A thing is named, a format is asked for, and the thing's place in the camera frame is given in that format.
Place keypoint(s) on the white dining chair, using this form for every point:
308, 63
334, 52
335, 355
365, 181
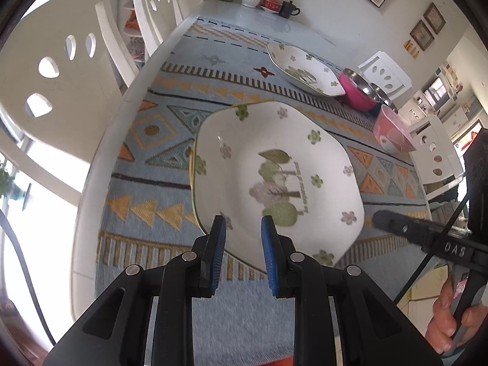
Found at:
57, 84
396, 69
434, 167
152, 23

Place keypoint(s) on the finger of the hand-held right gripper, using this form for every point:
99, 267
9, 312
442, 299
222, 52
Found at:
396, 225

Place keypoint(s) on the white saucer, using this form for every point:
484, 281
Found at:
267, 8

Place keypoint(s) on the pink ceramic bowl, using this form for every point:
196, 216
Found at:
392, 133

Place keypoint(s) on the blue steel bowl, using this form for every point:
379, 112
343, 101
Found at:
384, 96

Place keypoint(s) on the green plant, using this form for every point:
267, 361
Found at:
4, 179

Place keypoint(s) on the person's right hand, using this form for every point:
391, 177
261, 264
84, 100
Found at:
442, 324

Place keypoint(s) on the small framed wall picture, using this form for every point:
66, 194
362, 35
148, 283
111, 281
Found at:
422, 35
434, 18

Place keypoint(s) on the tiered shelf with items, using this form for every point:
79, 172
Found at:
133, 26

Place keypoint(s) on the large floral white plate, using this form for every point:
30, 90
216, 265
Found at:
247, 152

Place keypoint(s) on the blue patterned table mat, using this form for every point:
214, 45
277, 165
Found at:
160, 198

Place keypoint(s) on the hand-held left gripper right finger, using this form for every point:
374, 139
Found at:
268, 259

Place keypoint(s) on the oval floral white plate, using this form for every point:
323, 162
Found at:
289, 59

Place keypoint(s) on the yellow wall ornament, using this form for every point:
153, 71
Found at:
411, 48

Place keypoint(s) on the pink steel bowl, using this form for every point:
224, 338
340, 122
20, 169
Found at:
354, 95

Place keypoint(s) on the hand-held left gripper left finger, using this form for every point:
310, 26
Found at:
218, 251

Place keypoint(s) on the black teapot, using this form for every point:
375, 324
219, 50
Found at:
288, 8

